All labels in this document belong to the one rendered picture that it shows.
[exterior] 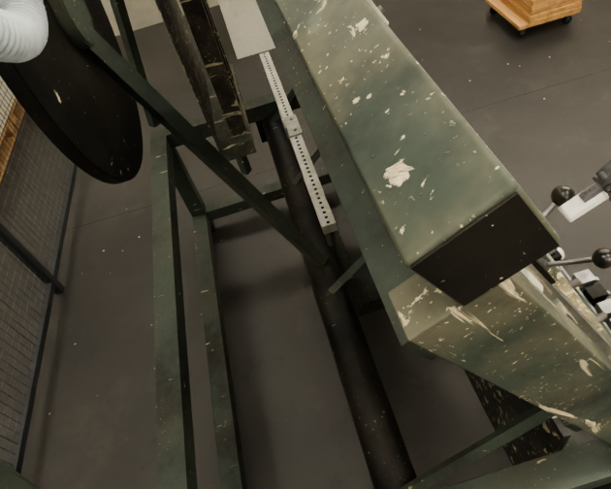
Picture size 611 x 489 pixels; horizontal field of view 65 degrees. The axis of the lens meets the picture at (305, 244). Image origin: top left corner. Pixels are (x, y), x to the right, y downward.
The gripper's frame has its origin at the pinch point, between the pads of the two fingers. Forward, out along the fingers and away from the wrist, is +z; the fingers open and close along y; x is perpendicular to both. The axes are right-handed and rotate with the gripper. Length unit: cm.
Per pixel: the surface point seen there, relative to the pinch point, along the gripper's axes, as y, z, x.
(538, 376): -16.2, 18.4, -26.8
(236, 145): 15, 80, 123
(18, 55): -73, 45, 23
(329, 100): -51, 16, -3
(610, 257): 10.8, 1.8, -5.6
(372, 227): -29.9, 24.9, -2.7
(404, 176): -51, 13, -19
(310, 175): 28, 59, 90
